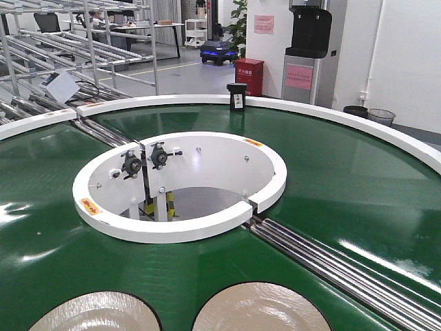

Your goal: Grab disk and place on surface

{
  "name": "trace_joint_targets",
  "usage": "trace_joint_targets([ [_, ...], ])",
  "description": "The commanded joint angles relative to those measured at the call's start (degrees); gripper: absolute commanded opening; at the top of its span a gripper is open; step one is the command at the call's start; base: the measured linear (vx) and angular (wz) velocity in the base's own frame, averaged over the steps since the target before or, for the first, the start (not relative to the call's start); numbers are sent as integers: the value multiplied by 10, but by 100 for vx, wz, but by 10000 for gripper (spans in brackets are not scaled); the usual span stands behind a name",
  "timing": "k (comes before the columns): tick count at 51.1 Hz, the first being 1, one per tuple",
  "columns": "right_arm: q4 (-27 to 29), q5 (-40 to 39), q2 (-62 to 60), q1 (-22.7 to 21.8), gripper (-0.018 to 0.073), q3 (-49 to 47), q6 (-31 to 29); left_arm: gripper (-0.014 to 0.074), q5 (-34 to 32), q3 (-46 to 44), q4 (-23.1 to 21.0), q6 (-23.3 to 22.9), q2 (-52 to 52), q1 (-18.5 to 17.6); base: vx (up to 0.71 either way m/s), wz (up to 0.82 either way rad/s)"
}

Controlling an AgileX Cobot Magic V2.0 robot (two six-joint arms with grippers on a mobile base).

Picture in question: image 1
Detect steel roller rack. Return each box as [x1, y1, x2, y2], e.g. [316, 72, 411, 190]
[0, 0, 160, 126]

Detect steel conveyor rollers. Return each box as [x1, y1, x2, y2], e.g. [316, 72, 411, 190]
[243, 216, 440, 330]

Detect black water dispenser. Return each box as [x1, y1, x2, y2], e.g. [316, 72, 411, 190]
[282, 1, 332, 104]

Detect red fire extinguisher box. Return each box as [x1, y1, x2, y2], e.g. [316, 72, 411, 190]
[234, 58, 264, 97]

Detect mesh waste bin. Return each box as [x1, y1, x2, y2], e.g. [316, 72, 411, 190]
[367, 108, 396, 127]

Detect white outer conveyor rim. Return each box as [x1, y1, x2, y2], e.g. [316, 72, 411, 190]
[1, 94, 440, 173]

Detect green potted plant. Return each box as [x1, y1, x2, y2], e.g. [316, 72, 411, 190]
[225, 0, 247, 58]

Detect beige black-rimmed plate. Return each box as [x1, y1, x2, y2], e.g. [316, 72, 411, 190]
[192, 282, 331, 330]
[30, 291, 161, 330]

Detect white inner conveyor ring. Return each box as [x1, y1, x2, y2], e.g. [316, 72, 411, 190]
[72, 131, 288, 244]

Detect blue-lit mobile robot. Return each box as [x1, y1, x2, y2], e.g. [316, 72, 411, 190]
[200, 40, 238, 66]

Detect black sensor box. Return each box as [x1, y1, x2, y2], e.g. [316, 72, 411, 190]
[227, 83, 247, 112]

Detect white control box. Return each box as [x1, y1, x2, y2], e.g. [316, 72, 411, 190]
[39, 70, 80, 103]

